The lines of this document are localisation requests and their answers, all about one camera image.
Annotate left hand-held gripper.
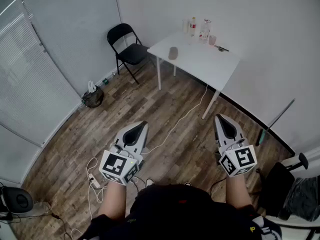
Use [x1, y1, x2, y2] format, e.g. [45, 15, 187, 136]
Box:
[98, 120, 151, 186]

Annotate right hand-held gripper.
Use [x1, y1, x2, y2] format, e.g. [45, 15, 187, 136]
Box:
[213, 113, 258, 178]

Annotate person's left forearm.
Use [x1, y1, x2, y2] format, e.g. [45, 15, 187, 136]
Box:
[97, 178, 138, 222]

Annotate person's right forearm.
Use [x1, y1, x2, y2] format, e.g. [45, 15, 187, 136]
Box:
[224, 173, 254, 210]

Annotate white power strip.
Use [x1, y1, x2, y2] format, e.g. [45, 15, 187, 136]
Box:
[87, 173, 101, 189]

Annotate black garbage bag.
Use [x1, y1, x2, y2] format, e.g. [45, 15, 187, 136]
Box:
[81, 85, 105, 109]

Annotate black office chair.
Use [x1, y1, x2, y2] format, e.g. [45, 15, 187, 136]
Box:
[256, 152, 310, 220]

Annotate white table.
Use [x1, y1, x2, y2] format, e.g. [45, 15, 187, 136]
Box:
[146, 30, 242, 120]

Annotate person's black clothing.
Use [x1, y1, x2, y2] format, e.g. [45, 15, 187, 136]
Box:
[77, 183, 283, 240]

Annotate black folding chair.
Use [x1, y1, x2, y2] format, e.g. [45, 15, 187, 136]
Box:
[106, 23, 156, 85]

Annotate shiny black plastic bag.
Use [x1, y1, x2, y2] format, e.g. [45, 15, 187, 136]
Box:
[278, 175, 320, 223]

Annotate large clear water bottle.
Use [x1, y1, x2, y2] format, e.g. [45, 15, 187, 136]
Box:
[198, 18, 212, 45]

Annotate yellow cap red label bottle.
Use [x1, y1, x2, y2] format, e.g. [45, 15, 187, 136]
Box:
[189, 16, 197, 38]

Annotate window blinds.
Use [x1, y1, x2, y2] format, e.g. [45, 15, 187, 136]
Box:
[0, 0, 83, 149]

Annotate black round device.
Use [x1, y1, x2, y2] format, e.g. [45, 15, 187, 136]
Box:
[0, 185, 35, 221]

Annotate coiled white cable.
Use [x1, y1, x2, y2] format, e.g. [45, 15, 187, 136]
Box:
[85, 157, 109, 220]

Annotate thin black cable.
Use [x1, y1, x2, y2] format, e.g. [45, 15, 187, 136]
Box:
[49, 212, 77, 239]

